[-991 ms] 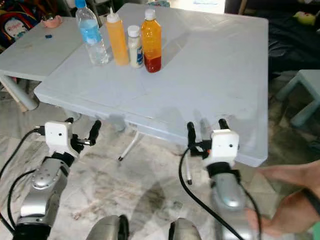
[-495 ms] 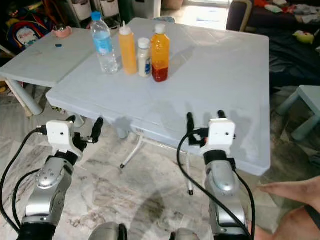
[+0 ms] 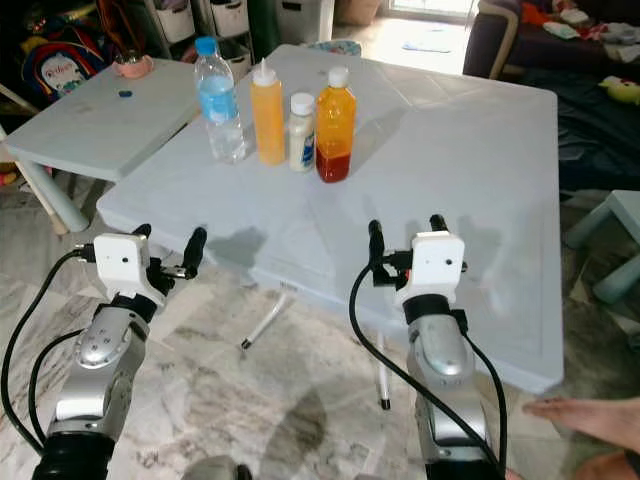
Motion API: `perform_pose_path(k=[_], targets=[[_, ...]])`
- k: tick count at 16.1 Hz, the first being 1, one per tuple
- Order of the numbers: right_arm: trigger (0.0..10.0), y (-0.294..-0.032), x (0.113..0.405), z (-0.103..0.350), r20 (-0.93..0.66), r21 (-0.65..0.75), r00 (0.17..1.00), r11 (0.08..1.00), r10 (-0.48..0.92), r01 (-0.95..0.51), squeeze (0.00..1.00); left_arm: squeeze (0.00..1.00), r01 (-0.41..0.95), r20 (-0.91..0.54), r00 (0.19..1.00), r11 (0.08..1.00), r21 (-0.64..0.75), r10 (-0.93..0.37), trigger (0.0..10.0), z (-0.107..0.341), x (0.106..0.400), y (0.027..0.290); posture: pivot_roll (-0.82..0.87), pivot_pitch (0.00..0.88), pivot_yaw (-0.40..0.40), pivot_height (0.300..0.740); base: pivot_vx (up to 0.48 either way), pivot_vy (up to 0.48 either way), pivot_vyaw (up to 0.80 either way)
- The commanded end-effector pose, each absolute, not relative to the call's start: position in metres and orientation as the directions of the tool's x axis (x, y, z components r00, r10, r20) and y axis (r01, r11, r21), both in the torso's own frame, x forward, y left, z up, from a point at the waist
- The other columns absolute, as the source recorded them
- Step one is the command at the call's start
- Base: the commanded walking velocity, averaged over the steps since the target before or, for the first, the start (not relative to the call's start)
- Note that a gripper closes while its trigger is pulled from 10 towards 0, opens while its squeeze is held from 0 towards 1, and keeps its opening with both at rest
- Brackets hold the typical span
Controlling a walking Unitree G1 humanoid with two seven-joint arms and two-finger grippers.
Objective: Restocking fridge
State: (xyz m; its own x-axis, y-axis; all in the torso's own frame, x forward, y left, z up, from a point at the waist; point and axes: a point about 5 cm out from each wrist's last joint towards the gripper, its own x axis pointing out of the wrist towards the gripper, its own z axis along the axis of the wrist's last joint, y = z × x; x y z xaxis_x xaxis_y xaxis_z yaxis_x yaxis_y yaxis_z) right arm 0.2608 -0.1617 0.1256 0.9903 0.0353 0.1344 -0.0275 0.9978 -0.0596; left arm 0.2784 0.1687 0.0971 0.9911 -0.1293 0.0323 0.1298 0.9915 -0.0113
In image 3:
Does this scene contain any small white plastic table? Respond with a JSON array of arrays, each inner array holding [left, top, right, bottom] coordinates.
[[5, 58, 217, 234]]

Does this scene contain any short black left arm cable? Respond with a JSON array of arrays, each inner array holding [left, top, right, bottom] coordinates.
[[27, 330, 85, 447]]

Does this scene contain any orange squeeze sauce bottle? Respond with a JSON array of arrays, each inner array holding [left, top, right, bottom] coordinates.
[[250, 58, 287, 167]]

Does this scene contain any yellow soft toy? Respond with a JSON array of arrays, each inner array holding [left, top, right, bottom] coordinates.
[[600, 75, 640, 107]]

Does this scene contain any person's bare foot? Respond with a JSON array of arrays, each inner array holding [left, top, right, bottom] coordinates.
[[522, 397, 640, 452], [585, 450, 640, 480]]

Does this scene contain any short black right arm cable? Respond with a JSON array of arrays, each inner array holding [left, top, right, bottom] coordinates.
[[460, 330, 511, 466]]

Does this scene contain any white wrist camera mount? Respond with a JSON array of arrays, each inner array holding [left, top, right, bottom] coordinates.
[[395, 231, 467, 306], [93, 233, 164, 306]]

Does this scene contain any colourful children's backpack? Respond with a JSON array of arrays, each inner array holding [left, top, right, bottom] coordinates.
[[20, 18, 117, 97]]

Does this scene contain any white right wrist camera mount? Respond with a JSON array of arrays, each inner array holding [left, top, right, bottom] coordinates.
[[395, 231, 467, 306]]

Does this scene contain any dark sofa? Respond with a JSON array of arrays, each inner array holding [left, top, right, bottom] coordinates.
[[463, 0, 640, 83]]

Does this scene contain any large white plastic table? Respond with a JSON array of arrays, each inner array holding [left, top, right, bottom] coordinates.
[[97, 44, 565, 411]]

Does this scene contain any short black arm cable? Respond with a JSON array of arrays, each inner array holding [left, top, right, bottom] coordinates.
[[27, 330, 85, 447], [460, 330, 511, 466]]

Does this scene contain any pink bowl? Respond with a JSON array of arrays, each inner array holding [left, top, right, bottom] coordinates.
[[113, 52, 155, 79]]

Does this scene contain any small white bottle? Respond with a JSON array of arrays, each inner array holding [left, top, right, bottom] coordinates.
[[288, 92, 317, 173]]

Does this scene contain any light blue plastic stool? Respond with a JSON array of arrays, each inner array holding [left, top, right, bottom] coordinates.
[[563, 190, 640, 305]]

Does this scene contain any grey robot left leg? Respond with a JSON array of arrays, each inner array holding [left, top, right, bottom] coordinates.
[[185, 455, 253, 480]]

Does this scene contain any orange juice bottle white cap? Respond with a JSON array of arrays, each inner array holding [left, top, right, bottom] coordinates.
[[315, 66, 358, 184]]

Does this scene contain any clear blue-capped water bottle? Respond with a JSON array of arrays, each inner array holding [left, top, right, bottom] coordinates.
[[195, 36, 247, 164]]

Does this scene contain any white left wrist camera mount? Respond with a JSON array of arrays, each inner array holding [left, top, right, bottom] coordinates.
[[93, 233, 164, 306]]

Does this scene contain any white plastic drawer unit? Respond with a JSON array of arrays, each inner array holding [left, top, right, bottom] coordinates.
[[145, 0, 251, 63]]

